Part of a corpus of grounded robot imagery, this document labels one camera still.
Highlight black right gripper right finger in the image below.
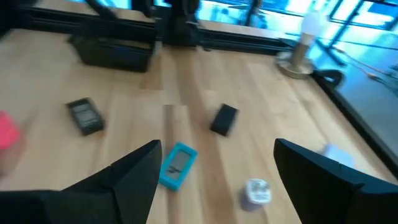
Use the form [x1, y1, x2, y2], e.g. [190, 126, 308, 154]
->
[273, 138, 398, 224]

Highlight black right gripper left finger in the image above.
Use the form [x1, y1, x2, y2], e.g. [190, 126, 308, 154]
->
[0, 139, 164, 224]

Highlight small white grey object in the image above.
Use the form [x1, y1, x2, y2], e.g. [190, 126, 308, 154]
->
[239, 178, 272, 212]

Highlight black digital clock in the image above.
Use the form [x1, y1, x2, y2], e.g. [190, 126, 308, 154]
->
[65, 97, 106, 137]

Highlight teal digital clock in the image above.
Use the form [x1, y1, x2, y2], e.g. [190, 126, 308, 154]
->
[158, 141, 199, 192]

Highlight pink wall charger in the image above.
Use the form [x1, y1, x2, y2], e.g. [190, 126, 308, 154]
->
[0, 110, 25, 178]

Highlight black power bank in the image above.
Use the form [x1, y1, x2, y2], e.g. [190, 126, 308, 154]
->
[210, 103, 239, 138]

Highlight light bulb on brass base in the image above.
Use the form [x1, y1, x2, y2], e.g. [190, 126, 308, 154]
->
[275, 9, 327, 79]

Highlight black storage bin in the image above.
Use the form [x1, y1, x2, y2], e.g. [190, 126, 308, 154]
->
[68, 30, 156, 74]

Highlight black cable clip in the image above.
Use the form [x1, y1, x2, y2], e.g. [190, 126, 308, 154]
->
[317, 68, 345, 90]

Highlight yellow cable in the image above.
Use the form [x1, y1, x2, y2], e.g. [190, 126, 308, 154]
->
[337, 46, 398, 85]

